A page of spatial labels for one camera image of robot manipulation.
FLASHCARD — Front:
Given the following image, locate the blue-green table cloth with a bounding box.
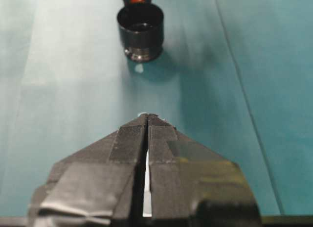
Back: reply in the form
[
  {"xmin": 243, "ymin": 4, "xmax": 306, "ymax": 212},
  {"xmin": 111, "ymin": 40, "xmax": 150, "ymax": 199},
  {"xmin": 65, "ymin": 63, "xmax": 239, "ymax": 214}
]
[{"xmin": 0, "ymin": 0, "xmax": 313, "ymax": 218}]

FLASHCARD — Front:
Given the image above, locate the black cup holder red handle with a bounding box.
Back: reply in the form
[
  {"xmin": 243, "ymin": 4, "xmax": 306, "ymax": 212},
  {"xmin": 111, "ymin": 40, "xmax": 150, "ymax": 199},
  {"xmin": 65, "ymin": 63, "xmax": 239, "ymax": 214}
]
[{"xmin": 116, "ymin": 0, "xmax": 165, "ymax": 63}]

